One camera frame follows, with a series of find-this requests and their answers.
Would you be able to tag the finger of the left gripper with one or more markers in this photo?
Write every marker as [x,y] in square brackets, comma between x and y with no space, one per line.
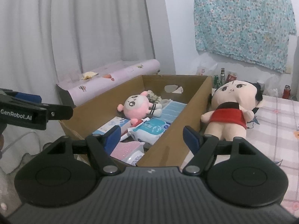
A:
[28,97]

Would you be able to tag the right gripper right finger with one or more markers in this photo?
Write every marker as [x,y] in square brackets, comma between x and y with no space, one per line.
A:
[203,149]

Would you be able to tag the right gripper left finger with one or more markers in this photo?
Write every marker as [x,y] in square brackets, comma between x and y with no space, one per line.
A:
[100,148]

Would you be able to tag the blue white wet wipes pack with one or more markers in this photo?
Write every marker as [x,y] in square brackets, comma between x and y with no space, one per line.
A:
[149,131]

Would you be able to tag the pink white plush toy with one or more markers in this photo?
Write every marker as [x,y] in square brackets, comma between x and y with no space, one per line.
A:
[137,107]

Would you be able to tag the pink towel pack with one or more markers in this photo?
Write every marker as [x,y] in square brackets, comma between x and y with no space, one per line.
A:
[124,150]

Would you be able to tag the blue white tissue box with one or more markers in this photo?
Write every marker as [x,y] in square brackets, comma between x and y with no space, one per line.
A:
[123,123]

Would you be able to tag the white printed tissue pack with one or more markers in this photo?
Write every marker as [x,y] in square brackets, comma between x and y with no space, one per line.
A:
[133,158]

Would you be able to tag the large cardboard box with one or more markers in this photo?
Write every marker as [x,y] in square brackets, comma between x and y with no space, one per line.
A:
[169,149]

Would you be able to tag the blue folded cloth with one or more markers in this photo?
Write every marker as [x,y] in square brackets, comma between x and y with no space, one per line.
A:
[171,111]

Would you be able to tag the red dress plush doll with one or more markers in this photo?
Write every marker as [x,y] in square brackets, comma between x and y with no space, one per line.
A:
[233,105]

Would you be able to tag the green glass bottle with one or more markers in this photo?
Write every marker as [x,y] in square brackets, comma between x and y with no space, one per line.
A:
[216,82]

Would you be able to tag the white curtain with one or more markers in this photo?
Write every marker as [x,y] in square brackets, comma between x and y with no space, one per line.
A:
[45,41]

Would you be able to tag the plaid pink bed sheet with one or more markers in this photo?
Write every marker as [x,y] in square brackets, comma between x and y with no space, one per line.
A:
[274,132]

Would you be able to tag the white plastic bag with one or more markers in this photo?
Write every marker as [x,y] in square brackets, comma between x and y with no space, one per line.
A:
[204,67]

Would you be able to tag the teal floral hanging cloth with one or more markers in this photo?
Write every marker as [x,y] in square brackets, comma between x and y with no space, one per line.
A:
[253,31]

